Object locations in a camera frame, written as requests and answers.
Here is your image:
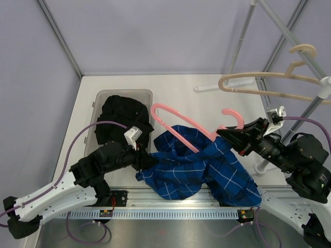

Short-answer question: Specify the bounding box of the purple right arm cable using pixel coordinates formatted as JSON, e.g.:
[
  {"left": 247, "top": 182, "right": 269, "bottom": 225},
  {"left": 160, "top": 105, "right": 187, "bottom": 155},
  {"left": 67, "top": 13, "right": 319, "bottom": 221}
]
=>
[{"left": 283, "top": 116, "right": 331, "bottom": 147}]

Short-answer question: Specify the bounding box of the aluminium mounting rail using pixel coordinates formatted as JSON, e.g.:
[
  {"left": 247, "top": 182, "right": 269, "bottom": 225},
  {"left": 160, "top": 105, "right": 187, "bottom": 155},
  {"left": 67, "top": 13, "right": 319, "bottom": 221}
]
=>
[{"left": 33, "top": 187, "right": 315, "bottom": 209}]

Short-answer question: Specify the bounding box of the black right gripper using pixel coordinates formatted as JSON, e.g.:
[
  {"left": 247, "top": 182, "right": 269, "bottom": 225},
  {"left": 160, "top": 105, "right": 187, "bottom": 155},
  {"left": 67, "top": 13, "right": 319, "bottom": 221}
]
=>
[{"left": 217, "top": 116, "right": 296, "bottom": 173}]

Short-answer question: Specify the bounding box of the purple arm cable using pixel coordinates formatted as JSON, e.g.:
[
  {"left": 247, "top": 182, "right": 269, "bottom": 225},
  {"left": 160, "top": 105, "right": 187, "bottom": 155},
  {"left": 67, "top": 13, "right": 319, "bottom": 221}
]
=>
[
  {"left": 283, "top": 116, "right": 331, "bottom": 147},
  {"left": 0, "top": 120, "right": 129, "bottom": 228}
]

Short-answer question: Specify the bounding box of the slotted cable duct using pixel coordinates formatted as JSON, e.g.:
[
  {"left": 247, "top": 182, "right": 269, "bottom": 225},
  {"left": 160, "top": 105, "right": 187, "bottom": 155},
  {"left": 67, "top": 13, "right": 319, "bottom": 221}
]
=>
[{"left": 69, "top": 209, "right": 238, "bottom": 220}]

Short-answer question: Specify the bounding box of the metal clothes rack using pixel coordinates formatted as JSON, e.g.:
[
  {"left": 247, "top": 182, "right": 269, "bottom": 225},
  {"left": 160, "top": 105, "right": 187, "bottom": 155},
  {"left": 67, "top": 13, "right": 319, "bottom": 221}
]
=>
[{"left": 193, "top": 0, "right": 331, "bottom": 176}]

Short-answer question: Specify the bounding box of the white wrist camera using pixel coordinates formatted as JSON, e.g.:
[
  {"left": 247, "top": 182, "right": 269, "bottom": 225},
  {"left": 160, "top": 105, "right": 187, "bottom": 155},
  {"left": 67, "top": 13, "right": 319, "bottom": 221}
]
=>
[
  {"left": 124, "top": 126, "right": 142, "bottom": 150},
  {"left": 264, "top": 106, "right": 287, "bottom": 135}
]

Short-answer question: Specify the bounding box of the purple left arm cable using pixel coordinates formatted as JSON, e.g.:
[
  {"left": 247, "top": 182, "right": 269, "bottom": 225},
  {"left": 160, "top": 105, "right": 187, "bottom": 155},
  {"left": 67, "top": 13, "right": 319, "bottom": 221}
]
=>
[{"left": 0, "top": 120, "right": 129, "bottom": 228}]

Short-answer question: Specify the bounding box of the pink plastic hanger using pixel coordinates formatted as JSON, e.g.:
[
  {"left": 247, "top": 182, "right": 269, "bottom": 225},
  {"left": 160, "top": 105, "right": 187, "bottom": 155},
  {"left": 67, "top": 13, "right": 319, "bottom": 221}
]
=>
[{"left": 151, "top": 103, "right": 244, "bottom": 153}]

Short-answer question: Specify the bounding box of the blue plaid shirt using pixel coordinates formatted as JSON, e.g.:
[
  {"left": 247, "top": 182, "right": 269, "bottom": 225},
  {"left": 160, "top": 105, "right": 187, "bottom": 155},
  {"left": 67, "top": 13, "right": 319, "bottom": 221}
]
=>
[{"left": 136, "top": 125, "right": 262, "bottom": 207}]

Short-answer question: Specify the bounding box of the clear plastic bin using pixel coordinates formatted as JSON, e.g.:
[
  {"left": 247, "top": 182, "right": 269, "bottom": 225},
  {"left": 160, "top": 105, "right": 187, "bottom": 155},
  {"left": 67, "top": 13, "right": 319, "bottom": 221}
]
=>
[{"left": 84, "top": 89, "right": 154, "bottom": 156}]

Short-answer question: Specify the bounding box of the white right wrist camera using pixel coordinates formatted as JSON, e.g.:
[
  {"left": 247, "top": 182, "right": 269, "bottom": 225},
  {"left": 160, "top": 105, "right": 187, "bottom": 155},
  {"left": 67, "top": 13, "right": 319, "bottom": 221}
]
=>
[{"left": 264, "top": 106, "right": 287, "bottom": 135}]

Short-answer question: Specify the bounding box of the beige wooden hanger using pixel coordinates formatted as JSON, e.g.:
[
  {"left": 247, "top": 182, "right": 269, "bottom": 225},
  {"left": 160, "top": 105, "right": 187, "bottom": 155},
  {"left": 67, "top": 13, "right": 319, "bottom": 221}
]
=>
[{"left": 218, "top": 44, "right": 331, "bottom": 104}]

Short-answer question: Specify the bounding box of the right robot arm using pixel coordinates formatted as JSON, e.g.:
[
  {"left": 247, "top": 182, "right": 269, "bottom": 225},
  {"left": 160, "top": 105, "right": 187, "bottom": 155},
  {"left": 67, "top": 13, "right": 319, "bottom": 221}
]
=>
[{"left": 216, "top": 118, "right": 330, "bottom": 247}]

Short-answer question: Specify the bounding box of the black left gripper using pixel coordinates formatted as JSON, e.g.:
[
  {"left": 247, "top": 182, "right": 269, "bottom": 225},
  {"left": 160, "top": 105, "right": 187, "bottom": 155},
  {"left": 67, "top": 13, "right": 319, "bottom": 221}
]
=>
[{"left": 103, "top": 139, "right": 159, "bottom": 174}]

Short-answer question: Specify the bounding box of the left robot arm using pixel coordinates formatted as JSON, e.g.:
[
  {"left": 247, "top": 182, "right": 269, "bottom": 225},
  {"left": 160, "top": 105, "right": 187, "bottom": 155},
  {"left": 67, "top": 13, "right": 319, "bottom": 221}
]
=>
[{"left": 3, "top": 141, "right": 159, "bottom": 239}]

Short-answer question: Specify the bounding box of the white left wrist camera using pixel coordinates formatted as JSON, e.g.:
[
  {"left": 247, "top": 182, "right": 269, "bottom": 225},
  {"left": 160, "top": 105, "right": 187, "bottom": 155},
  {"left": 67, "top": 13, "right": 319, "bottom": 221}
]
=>
[{"left": 124, "top": 126, "right": 142, "bottom": 150}]

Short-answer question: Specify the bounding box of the black shirt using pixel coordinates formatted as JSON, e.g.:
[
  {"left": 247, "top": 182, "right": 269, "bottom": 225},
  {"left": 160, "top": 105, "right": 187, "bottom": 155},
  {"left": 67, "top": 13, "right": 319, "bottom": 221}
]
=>
[{"left": 95, "top": 95, "right": 154, "bottom": 149}]

